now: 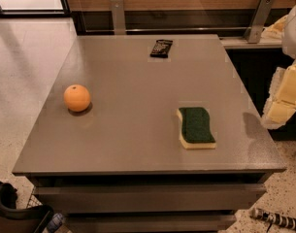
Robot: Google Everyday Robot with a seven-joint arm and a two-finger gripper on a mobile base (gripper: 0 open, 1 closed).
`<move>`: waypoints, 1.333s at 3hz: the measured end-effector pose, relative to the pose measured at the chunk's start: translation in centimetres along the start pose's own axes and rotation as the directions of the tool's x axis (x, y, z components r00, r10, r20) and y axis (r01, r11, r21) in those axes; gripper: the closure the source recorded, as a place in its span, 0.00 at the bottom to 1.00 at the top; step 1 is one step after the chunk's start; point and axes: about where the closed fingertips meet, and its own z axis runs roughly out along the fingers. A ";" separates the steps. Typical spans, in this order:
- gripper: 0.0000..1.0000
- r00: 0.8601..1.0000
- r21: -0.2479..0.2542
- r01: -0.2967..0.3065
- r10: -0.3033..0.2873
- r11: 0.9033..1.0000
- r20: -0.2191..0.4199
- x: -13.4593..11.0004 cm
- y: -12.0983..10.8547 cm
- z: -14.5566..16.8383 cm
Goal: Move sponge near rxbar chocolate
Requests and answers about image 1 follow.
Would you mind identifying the black chair part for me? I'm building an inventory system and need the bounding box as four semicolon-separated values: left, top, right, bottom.
0;182;53;233

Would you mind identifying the right metal wall bracket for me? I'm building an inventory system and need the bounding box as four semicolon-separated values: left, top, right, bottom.
244;0;275;44

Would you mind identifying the orange fruit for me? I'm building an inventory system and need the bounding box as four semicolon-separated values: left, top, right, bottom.
64;84;90;112

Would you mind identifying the black and white striped cylinder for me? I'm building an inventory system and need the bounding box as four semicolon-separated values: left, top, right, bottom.
249;208;296;231

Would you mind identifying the grey drawer cabinet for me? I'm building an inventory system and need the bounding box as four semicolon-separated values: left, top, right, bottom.
14;35;285;233

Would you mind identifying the blue small object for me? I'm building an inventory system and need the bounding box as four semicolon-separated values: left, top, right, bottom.
47;213;65;233

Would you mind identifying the metal wall bracket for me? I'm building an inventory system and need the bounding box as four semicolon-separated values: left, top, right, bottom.
244;0;275;44
110;0;126;35

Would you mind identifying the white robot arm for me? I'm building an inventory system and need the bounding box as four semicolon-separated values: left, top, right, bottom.
261;5;296;129

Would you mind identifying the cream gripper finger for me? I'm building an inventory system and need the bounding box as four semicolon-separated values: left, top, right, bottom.
261;61;296;129
261;16;287;39

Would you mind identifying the black rxbar chocolate wrapper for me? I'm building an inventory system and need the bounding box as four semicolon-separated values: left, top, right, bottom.
149;39;173;58

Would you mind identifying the green and yellow sponge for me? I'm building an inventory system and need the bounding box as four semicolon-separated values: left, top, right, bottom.
177;107;216;150

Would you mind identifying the left metal wall bracket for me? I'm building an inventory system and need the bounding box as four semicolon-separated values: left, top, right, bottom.
110;0;126;35

